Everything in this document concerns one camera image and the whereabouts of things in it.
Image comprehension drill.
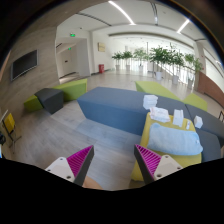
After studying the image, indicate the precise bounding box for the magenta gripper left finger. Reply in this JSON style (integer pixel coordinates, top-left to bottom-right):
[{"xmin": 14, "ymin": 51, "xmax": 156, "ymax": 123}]
[{"xmin": 46, "ymin": 145, "xmax": 94, "ymax": 186}]

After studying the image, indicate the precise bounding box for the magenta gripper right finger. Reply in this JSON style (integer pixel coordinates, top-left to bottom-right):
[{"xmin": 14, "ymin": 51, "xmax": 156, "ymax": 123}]
[{"xmin": 134, "ymin": 144, "xmax": 182, "ymax": 184}]

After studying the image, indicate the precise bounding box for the light blue towel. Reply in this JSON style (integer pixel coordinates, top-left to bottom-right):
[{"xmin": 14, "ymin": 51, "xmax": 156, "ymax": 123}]
[{"xmin": 147, "ymin": 123, "xmax": 203, "ymax": 156}]

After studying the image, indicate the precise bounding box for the crumpled white towel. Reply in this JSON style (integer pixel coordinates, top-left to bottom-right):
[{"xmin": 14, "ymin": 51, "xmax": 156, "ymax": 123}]
[{"xmin": 150, "ymin": 107, "xmax": 170, "ymax": 123}]

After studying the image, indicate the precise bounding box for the small white bottle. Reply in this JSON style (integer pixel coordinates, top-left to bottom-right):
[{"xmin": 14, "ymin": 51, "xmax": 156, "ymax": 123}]
[{"xmin": 185, "ymin": 120, "xmax": 190, "ymax": 130}]

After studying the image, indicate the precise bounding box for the folded white cloth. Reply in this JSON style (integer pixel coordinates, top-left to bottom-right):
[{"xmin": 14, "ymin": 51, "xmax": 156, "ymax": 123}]
[{"xmin": 173, "ymin": 109, "xmax": 184, "ymax": 127}]

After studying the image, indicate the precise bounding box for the small white box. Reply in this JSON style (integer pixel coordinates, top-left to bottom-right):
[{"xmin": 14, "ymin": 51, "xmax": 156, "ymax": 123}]
[{"xmin": 194, "ymin": 116, "xmax": 203, "ymax": 128}]

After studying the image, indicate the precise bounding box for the large blue bench sofa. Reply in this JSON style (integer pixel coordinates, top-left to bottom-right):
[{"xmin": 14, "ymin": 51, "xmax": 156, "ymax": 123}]
[{"xmin": 76, "ymin": 86, "xmax": 193, "ymax": 137}]

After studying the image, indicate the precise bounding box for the stack of white towels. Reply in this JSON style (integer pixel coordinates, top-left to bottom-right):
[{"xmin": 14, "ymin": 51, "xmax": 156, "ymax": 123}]
[{"xmin": 143, "ymin": 95, "xmax": 158, "ymax": 110}]

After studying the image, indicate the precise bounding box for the grey sofa section right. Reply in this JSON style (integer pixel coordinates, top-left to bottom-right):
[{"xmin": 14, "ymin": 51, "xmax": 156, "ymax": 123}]
[{"xmin": 186, "ymin": 104, "xmax": 224, "ymax": 162}]

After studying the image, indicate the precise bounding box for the dark grey ottoman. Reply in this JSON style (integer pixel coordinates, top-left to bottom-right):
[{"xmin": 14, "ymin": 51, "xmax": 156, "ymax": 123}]
[{"xmin": 35, "ymin": 88, "xmax": 64, "ymax": 114}]

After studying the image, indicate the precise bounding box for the green bench far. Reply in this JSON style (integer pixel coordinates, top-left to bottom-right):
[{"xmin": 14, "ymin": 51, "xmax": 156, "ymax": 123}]
[{"xmin": 135, "ymin": 81, "xmax": 207, "ymax": 111}]

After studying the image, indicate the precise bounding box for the green bench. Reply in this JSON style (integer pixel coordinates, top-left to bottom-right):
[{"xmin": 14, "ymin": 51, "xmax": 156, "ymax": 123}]
[
  {"xmin": 135, "ymin": 81, "xmax": 207, "ymax": 111},
  {"xmin": 24, "ymin": 79, "xmax": 87, "ymax": 112}
]

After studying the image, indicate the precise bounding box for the yellow chair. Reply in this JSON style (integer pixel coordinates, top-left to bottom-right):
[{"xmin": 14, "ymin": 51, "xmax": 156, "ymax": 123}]
[{"xmin": 3, "ymin": 113, "xmax": 20, "ymax": 146}]

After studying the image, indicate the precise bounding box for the green bench left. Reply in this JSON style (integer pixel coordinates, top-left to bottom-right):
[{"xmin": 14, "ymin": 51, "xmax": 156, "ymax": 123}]
[{"xmin": 24, "ymin": 79, "xmax": 87, "ymax": 112}]

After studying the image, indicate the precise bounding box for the red bin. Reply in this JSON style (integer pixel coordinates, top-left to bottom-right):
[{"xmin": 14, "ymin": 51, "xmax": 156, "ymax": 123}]
[{"xmin": 99, "ymin": 64, "xmax": 105, "ymax": 74}]

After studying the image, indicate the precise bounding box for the potted plant far right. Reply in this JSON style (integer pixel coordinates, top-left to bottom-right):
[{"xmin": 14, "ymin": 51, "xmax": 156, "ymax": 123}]
[{"xmin": 184, "ymin": 54, "xmax": 203, "ymax": 89}]

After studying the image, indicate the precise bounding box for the large potted plant centre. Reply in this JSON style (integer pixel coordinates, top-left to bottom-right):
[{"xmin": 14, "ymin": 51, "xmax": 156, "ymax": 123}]
[{"xmin": 149, "ymin": 46, "xmax": 172, "ymax": 81}]

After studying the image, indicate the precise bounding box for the potted plant far left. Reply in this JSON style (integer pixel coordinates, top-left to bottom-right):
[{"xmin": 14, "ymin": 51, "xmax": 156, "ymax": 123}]
[{"xmin": 112, "ymin": 52, "xmax": 123, "ymax": 71}]

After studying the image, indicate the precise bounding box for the wall-mounted black television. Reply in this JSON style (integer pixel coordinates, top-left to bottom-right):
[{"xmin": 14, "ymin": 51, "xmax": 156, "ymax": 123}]
[{"xmin": 11, "ymin": 50, "xmax": 38, "ymax": 81}]

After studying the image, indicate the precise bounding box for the yellow wall picture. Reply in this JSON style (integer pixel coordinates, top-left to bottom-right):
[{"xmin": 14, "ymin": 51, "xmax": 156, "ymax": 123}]
[{"xmin": 98, "ymin": 42, "xmax": 106, "ymax": 52}]

